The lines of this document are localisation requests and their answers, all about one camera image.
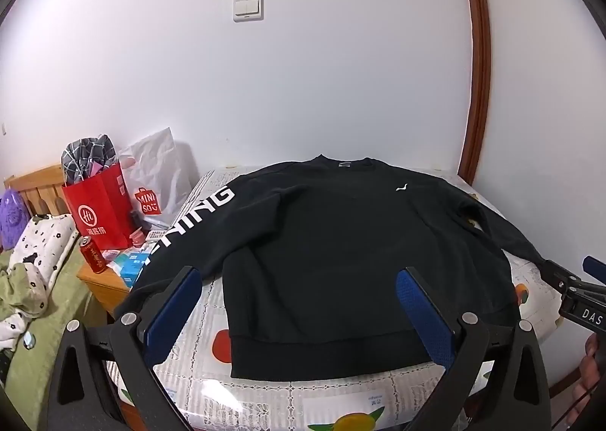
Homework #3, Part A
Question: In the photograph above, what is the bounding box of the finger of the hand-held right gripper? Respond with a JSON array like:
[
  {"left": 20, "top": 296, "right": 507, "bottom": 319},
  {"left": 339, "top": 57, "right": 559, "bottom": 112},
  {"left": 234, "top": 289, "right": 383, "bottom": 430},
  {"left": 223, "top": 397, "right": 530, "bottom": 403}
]
[
  {"left": 583, "top": 255, "right": 606, "bottom": 284},
  {"left": 540, "top": 259, "right": 585, "bottom": 295}
]

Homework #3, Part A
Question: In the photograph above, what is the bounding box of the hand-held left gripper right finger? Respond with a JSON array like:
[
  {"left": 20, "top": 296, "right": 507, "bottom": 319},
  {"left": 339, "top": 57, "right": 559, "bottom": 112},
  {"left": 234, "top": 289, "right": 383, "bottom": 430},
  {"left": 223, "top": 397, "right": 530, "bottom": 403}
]
[{"left": 395, "top": 266, "right": 552, "bottom": 431}]

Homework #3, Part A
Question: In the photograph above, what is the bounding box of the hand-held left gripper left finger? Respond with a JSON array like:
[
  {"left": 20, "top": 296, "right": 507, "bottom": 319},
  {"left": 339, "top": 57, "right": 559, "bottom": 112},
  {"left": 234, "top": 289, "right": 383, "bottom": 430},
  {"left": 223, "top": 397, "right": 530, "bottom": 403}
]
[{"left": 45, "top": 265, "right": 204, "bottom": 431}]

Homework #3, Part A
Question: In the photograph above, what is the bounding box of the black sweatshirt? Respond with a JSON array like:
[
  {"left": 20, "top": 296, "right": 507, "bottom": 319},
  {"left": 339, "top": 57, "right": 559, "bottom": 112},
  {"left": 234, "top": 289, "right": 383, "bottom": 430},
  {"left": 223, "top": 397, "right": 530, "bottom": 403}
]
[{"left": 128, "top": 154, "right": 550, "bottom": 382}]

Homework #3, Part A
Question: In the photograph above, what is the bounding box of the person's right hand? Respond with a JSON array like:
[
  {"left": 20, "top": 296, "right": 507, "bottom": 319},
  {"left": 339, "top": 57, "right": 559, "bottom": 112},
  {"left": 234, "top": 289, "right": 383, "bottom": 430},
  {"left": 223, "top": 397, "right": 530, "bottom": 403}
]
[{"left": 580, "top": 331, "right": 606, "bottom": 398}]

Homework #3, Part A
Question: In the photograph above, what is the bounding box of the blue white box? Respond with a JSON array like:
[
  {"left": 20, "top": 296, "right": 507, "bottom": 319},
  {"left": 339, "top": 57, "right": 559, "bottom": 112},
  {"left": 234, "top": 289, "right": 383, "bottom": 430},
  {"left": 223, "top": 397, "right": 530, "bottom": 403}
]
[{"left": 118, "top": 253, "right": 152, "bottom": 287}]

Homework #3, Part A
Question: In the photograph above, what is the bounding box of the wooden nightstand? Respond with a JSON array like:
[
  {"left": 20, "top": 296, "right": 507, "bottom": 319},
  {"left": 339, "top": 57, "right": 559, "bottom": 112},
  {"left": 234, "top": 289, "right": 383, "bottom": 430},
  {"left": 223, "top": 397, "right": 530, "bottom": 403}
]
[{"left": 77, "top": 261, "right": 143, "bottom": 323}]

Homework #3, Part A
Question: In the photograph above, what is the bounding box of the brown wooden baseboard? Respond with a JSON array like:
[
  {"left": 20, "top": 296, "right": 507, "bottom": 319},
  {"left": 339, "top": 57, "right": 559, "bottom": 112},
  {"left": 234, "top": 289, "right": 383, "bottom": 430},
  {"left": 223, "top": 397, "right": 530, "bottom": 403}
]
[{"left": 549, "top": 365, "right": 588, "bottom": 400}]

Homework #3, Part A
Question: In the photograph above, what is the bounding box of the red drink can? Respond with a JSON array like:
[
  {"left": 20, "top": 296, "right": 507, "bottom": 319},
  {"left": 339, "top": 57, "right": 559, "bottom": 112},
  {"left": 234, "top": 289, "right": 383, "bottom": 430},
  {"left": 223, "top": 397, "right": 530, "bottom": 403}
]
[{"left": 78, "top": 236, "right": 106, "bottom": 275}]

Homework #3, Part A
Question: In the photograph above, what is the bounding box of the green bedsheet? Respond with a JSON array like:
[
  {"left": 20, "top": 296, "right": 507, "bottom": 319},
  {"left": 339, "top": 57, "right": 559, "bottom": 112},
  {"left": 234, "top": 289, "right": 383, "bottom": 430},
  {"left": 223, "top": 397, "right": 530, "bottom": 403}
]
[{"left": 0, "top": 246, "right": 114, "bottom": 394}]

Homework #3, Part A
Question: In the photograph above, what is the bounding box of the red paper bag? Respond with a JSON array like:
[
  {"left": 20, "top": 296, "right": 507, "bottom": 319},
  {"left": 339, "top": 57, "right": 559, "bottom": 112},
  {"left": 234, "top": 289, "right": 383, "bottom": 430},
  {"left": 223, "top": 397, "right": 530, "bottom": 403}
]
[{"left": 61, "top": 161, "right": 136, "bottom": 249}]

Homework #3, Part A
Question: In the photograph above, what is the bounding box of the white plastic bag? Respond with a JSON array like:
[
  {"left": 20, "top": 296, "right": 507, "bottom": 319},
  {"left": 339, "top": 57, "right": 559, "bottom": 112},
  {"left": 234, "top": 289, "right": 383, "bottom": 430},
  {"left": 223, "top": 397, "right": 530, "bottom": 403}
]
[{"left": 117, "top": 127, "right": 192, "bottom": 229}]

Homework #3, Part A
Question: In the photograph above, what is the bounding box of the white floral pillow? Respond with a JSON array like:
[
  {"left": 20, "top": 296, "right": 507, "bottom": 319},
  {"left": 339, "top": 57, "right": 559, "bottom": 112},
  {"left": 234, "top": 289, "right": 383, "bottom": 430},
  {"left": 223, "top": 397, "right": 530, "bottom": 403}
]
[{"left": 0, "top": 213, "right": 79, "bottom": 351}]

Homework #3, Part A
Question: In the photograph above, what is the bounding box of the fruit print tablecloth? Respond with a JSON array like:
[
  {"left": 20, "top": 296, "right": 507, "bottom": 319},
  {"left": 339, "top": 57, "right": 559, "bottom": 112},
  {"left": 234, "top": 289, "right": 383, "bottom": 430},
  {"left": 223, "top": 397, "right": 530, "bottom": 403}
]
[{"left": 106, "top": 166, "right": 562, "bottom": 431}]

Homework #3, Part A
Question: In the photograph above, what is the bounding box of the grey plaid cloth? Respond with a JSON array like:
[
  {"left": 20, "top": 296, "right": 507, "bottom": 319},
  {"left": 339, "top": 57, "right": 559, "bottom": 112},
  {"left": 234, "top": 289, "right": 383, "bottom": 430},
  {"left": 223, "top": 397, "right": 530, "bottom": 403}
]
[{"left": 61, "top": 134, "right": 119, "bottom": 186}]

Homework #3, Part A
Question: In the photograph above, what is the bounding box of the wooden bed headboard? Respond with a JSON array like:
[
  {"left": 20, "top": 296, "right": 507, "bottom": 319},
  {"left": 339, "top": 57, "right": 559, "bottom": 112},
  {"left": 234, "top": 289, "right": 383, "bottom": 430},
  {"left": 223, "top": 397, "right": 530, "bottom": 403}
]
[{"left": 4, "top": 163, "right": 69, "bottom": 219}]

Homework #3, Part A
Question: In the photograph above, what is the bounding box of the purple bag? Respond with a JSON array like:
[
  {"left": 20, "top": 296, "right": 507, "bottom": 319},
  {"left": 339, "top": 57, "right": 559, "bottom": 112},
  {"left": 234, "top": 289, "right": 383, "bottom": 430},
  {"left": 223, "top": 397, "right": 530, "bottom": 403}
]
[{"left": 0, "top": 187, "right": 27, "bottom": 249}]

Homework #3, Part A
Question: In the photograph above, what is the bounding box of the brown wooden door frame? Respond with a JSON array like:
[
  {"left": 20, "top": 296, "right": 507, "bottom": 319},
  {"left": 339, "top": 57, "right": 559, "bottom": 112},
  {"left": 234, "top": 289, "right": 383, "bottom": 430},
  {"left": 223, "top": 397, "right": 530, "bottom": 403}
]
[{"left": 454, "top": 0, "right": 492, "bottom": 186}]

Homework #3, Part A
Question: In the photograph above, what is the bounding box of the white light switch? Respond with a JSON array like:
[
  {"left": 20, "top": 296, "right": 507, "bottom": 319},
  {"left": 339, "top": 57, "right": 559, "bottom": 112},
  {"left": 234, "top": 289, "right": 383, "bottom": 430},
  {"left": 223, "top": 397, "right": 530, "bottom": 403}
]
[{"left": 233, "top": 0, "right": 264, "bottom": 23}]

